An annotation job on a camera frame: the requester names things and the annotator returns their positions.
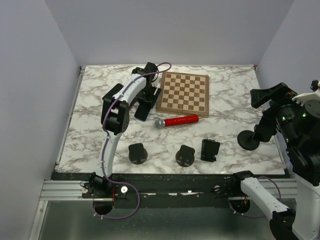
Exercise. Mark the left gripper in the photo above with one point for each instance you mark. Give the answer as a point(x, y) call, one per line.
point(151, 98)

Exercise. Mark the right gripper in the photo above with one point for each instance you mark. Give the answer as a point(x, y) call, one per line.
point(270, 109)

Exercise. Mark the black phone blue case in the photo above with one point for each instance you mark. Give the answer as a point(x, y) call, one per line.
point(143, 110)

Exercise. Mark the black round-base phone holder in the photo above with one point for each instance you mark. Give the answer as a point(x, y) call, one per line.
point(250, 140)

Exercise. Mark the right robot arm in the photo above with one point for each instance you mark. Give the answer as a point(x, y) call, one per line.
point(299, 124)

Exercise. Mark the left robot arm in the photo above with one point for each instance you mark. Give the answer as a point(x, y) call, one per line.
point(115, 118)

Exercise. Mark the left round wooden phone stand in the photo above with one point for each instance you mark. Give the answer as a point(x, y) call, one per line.
point(137, 153)

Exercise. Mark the round wooden phone stand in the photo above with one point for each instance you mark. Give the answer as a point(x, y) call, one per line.
point(137, 153)
point(185, 157)

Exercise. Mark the black folding phone stand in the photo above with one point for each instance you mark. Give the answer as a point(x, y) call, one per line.
point(209, 150)

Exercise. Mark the red glitter toy microphone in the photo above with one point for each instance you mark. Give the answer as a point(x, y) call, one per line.
point(176, 121)

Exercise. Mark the wooden chessboard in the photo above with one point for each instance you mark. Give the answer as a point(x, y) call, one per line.
point(184, 94)

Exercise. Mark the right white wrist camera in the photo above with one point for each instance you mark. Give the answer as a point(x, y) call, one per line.
point(315, 95)

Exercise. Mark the black mounting rail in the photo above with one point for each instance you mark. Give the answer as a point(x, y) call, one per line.
point(166, 190)

